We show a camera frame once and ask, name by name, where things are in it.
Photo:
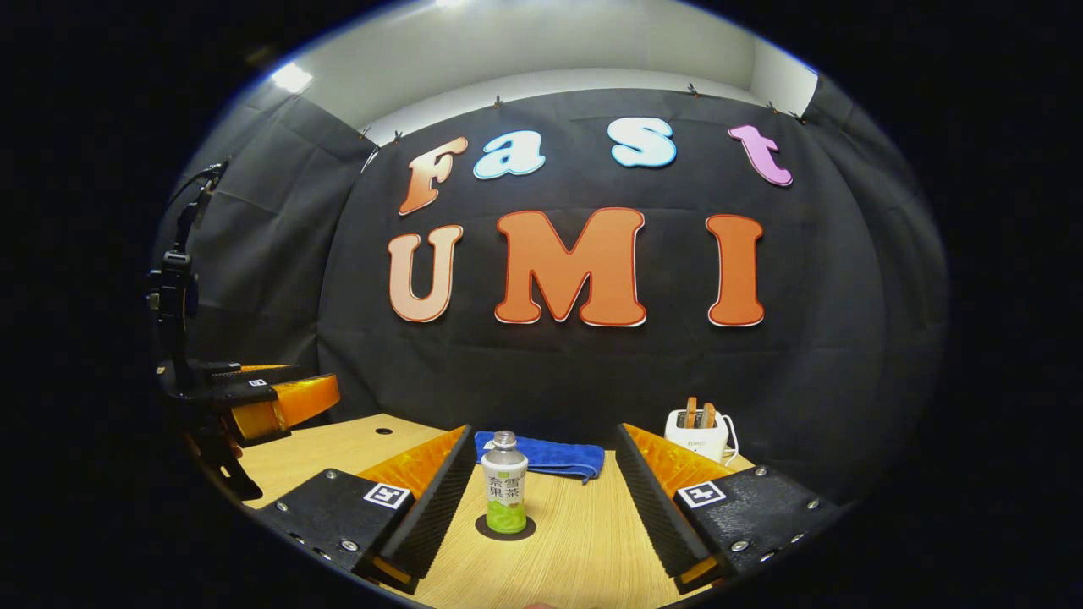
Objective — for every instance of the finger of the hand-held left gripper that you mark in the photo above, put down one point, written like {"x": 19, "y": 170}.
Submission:
{"x": 245, "y": 374}
{"x": 296, "y": 402}

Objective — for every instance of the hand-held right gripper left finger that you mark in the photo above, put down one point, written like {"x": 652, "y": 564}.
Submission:
{"x": 436, "y": 516}

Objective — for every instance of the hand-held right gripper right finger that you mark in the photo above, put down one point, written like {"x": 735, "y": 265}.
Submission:
{"x": 651, "y": 516}

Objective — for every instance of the dark round coaster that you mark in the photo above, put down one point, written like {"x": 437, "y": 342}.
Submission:
{"x": 486, "y": 531}

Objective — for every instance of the clear water bottle white label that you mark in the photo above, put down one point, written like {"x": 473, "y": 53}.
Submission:
{"x": 505, "y": 482}

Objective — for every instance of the white toaster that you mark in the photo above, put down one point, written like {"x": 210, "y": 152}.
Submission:
{"x": 698, "y": 441}

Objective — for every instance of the blue towel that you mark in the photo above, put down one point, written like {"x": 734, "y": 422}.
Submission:
{"x": 563, "y": 457}

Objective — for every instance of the brown toast slice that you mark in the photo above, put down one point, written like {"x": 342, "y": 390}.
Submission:
{"x": 690, "y": 413}
{"x": 709, "y": 414}

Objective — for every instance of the ceiling light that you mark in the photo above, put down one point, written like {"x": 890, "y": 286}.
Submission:
{"x": 292, "y": 77}

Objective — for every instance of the black backdrop cloth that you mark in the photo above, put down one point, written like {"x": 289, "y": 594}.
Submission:
{"x": 846, "y": 338}

